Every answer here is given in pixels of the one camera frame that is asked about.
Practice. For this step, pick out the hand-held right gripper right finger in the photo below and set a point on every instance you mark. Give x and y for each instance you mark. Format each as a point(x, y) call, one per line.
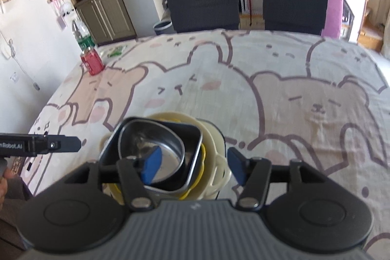
point(237, 165)

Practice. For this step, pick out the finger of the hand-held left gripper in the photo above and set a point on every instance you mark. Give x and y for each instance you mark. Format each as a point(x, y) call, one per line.
point(64, 143)

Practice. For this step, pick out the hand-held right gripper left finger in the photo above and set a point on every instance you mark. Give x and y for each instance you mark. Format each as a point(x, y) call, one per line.
point(152, 165)

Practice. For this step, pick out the round steel bowl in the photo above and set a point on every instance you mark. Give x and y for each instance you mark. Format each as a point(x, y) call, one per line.
point(134, 141)

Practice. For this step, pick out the square steel tray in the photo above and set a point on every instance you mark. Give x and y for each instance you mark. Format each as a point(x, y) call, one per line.
point(192, 144)

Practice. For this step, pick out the white bowl with yellow inside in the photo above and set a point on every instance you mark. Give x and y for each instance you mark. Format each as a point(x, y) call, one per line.
point(170, 117)

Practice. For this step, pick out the person's left hand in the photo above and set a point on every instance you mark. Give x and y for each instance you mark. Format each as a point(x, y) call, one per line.
point(4, 187)

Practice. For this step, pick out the dark cloth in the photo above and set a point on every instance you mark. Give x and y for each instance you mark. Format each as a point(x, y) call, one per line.
point(15, 217)

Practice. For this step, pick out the red soda can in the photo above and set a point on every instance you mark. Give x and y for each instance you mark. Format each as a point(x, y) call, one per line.
point(91, 63)

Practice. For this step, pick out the bear print tablecloth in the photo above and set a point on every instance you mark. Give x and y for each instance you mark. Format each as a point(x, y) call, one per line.
point(274, 80)

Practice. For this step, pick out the green packet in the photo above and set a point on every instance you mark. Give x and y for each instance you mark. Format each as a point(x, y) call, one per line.
point(116, 51)

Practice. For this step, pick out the clear plastic bottle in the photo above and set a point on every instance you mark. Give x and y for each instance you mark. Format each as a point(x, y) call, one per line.
point(79, 34)

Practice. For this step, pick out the white plush toy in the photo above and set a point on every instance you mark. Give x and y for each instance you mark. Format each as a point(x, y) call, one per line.
point(67, 10)

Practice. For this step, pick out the beige kitchen cabinet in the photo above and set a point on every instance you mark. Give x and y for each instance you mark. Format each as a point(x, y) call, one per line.
point(106, 16)

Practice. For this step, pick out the grey trash bin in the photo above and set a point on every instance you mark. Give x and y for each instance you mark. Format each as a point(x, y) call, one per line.
point(163, 28)

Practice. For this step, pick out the dark fabric chair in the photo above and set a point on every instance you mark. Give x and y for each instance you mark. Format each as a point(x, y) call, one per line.
point(294, 7)
point(202, 7)

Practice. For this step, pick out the white wall outlet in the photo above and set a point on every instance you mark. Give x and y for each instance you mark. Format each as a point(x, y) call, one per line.
point(4, 52)

